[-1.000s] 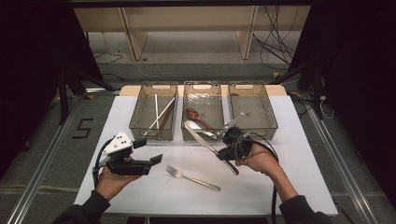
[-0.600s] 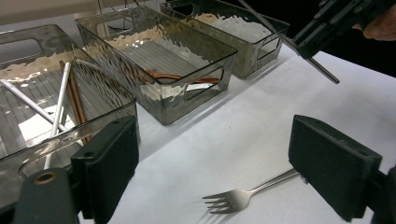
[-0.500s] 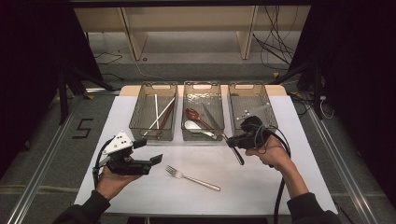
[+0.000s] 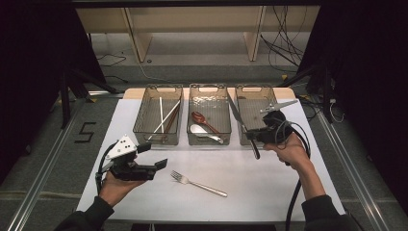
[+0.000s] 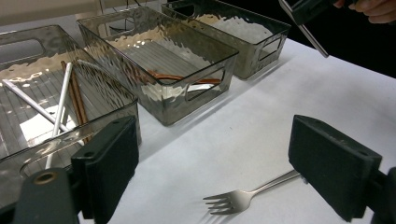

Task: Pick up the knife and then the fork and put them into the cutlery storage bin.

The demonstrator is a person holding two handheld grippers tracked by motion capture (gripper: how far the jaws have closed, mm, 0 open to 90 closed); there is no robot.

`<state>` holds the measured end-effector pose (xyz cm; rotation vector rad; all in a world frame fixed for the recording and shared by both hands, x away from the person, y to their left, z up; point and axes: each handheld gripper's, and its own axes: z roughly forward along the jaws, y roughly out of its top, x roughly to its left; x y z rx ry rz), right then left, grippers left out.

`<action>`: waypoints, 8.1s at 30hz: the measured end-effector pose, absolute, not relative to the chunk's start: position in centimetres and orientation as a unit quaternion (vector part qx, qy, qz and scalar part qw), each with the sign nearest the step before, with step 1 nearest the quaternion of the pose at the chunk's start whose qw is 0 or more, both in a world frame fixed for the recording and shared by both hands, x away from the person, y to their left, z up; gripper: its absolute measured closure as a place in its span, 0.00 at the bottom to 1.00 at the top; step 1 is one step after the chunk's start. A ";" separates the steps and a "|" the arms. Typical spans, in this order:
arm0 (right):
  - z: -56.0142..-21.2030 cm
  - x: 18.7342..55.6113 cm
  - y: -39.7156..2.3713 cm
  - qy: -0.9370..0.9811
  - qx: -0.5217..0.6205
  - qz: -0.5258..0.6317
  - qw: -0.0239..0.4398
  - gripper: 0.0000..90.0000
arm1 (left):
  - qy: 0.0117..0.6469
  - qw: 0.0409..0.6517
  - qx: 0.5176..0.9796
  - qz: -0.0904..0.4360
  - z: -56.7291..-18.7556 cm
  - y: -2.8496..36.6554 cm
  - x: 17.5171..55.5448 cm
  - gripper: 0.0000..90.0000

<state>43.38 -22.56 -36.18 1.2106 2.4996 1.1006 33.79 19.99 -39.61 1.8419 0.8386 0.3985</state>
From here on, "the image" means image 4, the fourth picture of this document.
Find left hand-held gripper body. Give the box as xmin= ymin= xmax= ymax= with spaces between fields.
xmin=104 ymin=134 xmax=158 ymax=182

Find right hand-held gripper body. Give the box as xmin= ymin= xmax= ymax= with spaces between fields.
xmin=256 ymin=99 xmax=299 ymax=145

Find clear grey plastic bin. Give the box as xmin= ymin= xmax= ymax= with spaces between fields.
xmin=234 ymin=84 xmax=278 ymax=147
xmin=186 ymin=83 xmax=233 ymax=146
xmin=132 ymin=84 xmax=185 ymax=146

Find metal knife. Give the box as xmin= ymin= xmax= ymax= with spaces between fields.
xmin=225 ymin=90 xmax=262 ymax=161

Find white chopstick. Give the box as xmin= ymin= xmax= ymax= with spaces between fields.
xmin=147 ymin=100 xmax=182 ymax=141
xmin=159 ymin=96 xmax=166 ymax=134

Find brown wooden chopstick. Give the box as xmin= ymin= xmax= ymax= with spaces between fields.
xmin=162 ymin=105 xmax=179 ymax=143
xmin=163 ymin=105 xmax=181 ymax=143

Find metal fork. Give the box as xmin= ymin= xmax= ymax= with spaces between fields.
xmin=169 ymin=169 xmax=229 ymax=198

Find white ceramic spoon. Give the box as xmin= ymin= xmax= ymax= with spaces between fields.
xmin=190 ymin=123 xmax=225 ymax=144

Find brown wooden spoon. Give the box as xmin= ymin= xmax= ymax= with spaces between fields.
xmin=191 ymin=111 xmax=221 ymax=135

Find person's right hand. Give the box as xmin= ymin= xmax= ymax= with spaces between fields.
xmin=263 ymin=133 xmax=314 ymax=171

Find person's left hand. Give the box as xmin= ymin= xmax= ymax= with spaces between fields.
xmin=99 ymin=171 xmax=147 ymax=208

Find black stand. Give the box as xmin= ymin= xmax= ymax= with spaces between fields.
xmin=59 ymin=65 xmax=120 ymax=129
xmin=277 ymin=62 xmax=335 ymax=124

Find black curtain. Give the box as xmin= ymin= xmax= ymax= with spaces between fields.
xmin=0 ymin=0 xmax=107 ymax=186
xmin=297 ymin=0 xmax=408 ymax=206

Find light wooden furniture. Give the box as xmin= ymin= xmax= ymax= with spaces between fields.
xmin=76 ymin=6 xmax=321 ymax=64

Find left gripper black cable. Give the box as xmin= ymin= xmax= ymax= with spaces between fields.
xmin=94 ymin=142 xmax=119 ymax=195

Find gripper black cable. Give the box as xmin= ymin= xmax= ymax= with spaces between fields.
xmin=94 ymin=142 xmax=119 ymax=195
xmin=272 ymin=118 xmax=312 ymax=231

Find short aluminium rail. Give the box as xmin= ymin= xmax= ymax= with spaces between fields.
xmin=88 ymin=90 xmax=126 ymax=99

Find white floor cable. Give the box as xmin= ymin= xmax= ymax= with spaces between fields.
xmin=134 ymin=57 xmax=171 ymax=83

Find tangled black cables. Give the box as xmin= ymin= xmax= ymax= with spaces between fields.
xmin=259 ymin=5 xmax=310 ymax=74

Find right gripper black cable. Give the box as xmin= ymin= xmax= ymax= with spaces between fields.
xmin=272 ymin=118 xmax=312 ymax=231

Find thin black floor cable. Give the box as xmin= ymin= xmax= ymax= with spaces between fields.
xmin=95 ymin=52 xmax=128 ymax=68

